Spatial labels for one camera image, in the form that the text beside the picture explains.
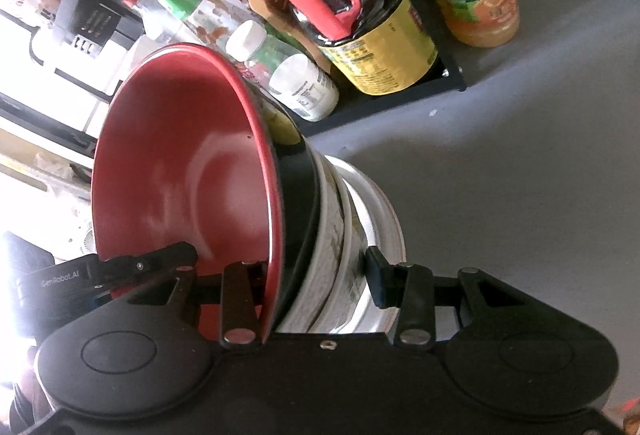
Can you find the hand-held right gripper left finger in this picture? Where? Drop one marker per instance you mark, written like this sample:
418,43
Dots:
240,300

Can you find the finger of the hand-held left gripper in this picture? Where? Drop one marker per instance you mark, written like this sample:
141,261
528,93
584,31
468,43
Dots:
145,262

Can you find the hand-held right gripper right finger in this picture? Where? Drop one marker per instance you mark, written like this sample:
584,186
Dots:
380,280

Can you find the large white printed plate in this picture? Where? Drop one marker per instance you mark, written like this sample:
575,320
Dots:
382,225

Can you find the red and black bowl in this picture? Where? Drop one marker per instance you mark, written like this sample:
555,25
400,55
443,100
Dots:
190,175

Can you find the black metal spice rack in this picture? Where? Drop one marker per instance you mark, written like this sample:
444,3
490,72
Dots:
400,100

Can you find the white-capped powder jar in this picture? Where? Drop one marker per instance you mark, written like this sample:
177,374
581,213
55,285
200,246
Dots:
300,85

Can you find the red-capped clear bottle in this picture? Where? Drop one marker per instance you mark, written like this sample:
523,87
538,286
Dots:
150,22

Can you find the green label sauce bottle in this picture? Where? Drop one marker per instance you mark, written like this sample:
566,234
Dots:
195,0

